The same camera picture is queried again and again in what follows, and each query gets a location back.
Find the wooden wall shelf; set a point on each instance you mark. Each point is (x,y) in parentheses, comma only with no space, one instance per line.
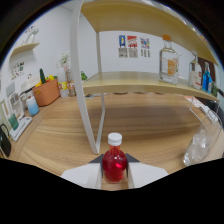
(25,48)

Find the clear bottle red label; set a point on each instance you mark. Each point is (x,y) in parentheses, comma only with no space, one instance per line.
(195,75)

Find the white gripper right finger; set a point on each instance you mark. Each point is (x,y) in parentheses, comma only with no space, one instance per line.
(145,173)

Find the light blue cup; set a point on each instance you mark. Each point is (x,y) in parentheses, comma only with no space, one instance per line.
(32,107)

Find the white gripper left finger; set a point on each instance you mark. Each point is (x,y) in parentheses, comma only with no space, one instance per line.
(83,173)

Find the red liquid bottle white cap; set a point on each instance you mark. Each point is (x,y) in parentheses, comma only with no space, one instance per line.
(114,165)

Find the blue liquid bottle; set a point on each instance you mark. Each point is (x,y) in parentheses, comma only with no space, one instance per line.
(207,80)

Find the black bag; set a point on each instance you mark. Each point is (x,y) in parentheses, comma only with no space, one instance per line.
(4,143)

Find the clear glass with ice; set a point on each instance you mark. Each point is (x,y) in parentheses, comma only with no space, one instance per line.
(200,143)

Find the orange storage basket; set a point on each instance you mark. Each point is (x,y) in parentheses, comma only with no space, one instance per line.
(46,93)

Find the white tray with green cup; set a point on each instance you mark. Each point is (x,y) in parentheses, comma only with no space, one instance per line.
(20,128)

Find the two-tier wooden shelf rack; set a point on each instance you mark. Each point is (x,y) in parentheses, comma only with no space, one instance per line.
(133,81)

